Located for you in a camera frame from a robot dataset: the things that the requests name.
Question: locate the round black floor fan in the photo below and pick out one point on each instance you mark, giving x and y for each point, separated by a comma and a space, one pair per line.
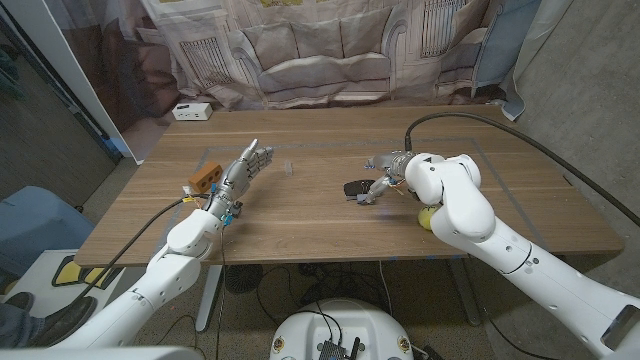
243, 278

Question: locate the silver paper clamp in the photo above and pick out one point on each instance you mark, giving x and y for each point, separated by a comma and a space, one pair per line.
361, 201

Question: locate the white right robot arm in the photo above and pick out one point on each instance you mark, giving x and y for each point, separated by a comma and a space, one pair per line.
500, 245

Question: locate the orange brick block with holes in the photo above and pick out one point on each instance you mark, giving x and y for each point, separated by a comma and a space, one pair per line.
205, 174

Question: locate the yellow and black floor mat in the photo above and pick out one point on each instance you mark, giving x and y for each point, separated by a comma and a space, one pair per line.
67, 272

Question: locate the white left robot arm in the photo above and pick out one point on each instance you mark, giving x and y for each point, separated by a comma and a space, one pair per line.
170, 275

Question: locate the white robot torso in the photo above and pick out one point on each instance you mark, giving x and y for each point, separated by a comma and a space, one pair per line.
345, 325

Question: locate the yellow ball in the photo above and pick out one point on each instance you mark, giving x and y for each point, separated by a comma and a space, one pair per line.
426, 219

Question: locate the clear plastic tube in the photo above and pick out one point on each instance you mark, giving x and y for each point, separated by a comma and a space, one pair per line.
288, 168

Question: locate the white table leg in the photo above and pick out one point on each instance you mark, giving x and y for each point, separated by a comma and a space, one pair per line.
207, 300
465, 292

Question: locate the white robot chest edge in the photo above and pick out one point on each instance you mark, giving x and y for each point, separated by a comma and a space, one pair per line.
100, 354

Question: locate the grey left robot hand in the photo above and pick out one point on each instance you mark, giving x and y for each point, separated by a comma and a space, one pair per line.
235, 180

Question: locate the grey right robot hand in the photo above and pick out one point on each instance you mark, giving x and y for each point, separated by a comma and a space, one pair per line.
395, 165

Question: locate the black oval eraser pad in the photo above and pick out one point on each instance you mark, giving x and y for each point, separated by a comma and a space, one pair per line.
354, 188

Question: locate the black shoe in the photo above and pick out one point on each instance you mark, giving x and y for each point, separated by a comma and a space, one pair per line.
65, 320

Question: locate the white power strip box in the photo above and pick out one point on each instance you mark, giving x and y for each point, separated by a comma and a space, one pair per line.
192, 111

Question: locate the blue jeans leg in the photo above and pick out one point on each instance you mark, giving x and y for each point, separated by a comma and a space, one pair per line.
15, 325

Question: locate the printed sofa room backdrop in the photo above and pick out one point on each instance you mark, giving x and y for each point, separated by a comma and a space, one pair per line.
320, 50

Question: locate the white slanted partition post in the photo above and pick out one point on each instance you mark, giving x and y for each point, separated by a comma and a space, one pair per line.
65, 65

